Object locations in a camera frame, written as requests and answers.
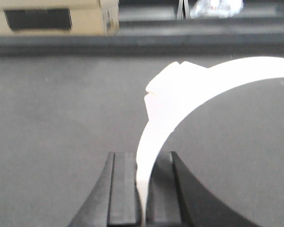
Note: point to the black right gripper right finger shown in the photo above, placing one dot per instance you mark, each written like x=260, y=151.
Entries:
x=177, y=199

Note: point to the white curved PVC pipe piece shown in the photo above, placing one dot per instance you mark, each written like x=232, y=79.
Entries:
x=178, y=90

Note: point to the white plastic bag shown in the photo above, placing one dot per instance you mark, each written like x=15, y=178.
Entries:
x=216, y=8

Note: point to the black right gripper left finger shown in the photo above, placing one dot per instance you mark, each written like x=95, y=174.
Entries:
x=114, y=200

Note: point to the dark foam board stack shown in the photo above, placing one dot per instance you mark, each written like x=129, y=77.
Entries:
x=232, y=36

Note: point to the large cardboard box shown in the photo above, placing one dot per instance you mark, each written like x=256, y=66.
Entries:
x=58, y=17

